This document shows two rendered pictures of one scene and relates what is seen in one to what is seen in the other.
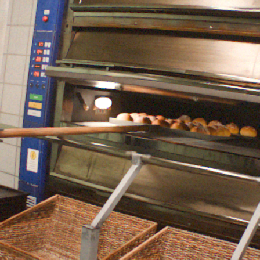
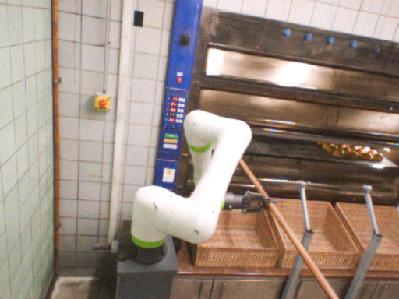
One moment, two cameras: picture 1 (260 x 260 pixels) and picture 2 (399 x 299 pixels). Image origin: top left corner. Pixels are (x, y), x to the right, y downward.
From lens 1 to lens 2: 2.18 m
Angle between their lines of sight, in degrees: 49
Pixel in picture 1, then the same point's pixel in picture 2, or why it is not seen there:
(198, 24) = (294, 94)
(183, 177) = (272, 171)
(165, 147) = (265, 159)
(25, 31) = (150, 84)
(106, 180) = not seen: hidden behind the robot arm
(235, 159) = (304, 162)
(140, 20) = (255, 88)
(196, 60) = (290, 115)
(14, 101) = (143, 137)
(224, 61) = (306, 116)
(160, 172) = (258, 170)
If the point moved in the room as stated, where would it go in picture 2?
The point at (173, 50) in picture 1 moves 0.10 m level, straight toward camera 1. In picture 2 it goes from (276, 109) to (287, 113)
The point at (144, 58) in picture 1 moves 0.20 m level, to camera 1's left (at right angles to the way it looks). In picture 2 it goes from (258, 114) to (241, 115)
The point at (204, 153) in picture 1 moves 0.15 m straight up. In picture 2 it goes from (287, 160) to (292, 142)
